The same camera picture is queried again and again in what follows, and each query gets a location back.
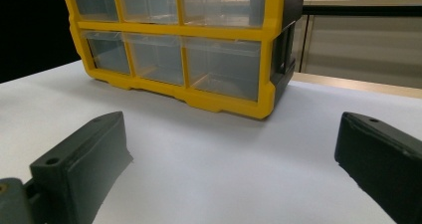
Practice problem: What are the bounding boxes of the set of clear plastic drawers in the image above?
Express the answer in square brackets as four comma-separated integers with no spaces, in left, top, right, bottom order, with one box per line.
[70,0,267,103]

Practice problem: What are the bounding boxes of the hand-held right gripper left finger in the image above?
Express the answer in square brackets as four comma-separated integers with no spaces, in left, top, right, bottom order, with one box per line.
[29,111,134,224]

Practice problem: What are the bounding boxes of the yellow black drawer cabinet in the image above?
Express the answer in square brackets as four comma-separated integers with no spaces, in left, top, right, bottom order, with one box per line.
[60,0,307,120]

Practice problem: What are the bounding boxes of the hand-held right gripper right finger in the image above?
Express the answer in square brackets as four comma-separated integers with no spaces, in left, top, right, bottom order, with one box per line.
[333,112,422,224]

